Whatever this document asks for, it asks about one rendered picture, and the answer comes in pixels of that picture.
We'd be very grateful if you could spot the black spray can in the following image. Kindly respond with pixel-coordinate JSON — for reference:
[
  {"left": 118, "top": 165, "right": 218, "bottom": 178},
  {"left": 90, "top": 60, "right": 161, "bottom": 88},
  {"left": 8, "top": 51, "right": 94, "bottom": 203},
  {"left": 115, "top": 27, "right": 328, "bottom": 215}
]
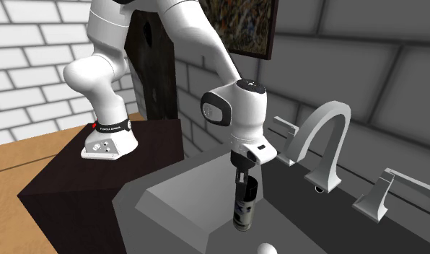
[{"left": 232, "top": 175, "right": 260, "bottom": 232}]

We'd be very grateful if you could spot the white round object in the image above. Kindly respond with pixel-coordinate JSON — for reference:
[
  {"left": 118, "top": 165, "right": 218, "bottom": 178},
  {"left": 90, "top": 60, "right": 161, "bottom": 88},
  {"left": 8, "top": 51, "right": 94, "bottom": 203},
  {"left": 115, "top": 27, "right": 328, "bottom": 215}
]
[{"left": 256, "top": 242, "right": 278, "bottom": 254}]

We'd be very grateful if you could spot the grey faucet handle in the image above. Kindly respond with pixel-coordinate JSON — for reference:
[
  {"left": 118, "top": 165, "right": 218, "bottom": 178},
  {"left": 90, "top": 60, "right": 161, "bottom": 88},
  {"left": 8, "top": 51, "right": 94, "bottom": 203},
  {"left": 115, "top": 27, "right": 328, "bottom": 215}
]
[
  {"left": 272, "top": 115, "right": 300, "bottom": 167},
  {"left": 351, "top": 167, "right": 430, "bottom": 224}
]

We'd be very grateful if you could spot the dark robot stand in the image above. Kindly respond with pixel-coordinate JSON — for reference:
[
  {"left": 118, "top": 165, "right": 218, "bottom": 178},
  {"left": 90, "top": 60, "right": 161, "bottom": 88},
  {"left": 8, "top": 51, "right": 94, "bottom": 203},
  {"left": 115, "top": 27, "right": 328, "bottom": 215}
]
[{"left": 17, "top": 118, "right": 185, "bottom": 254}]

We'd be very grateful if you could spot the grey sink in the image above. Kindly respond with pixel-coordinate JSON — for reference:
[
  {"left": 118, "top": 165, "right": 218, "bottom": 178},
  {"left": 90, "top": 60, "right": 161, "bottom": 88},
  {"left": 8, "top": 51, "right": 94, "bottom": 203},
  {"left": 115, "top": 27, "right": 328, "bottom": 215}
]
[{"left": 111, "top": 143, "right": 430, "bottom": 254}]

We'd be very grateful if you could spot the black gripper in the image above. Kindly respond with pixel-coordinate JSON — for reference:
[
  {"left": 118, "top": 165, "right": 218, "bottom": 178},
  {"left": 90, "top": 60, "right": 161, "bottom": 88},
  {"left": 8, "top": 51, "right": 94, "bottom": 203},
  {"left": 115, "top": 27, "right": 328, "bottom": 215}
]
[{"left": 230, "top": 150, "right": 257, "bottom": 185}]

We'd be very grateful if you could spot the grey arched faucet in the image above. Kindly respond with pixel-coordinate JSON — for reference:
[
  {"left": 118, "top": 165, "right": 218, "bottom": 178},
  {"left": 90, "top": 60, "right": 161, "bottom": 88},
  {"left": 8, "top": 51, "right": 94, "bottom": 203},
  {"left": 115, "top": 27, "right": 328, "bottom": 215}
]
[{"left": 284, "top": 100, "right": 352, "bottom": 194}]

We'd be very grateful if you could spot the dark framed wall picture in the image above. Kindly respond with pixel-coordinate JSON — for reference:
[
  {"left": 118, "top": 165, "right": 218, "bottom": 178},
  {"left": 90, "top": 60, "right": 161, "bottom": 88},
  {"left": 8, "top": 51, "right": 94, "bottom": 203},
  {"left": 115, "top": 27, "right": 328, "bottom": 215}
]
[{"left": 198, "top": 0, "right": 279, "bottom": 61}]

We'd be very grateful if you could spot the dark wooden cabinet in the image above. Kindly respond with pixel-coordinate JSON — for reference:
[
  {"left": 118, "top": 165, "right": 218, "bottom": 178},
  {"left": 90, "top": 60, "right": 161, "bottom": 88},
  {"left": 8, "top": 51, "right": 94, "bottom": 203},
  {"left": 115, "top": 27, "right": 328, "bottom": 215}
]
[{"left": 123, "top": 9, "right": 179, "bottom": 121}]

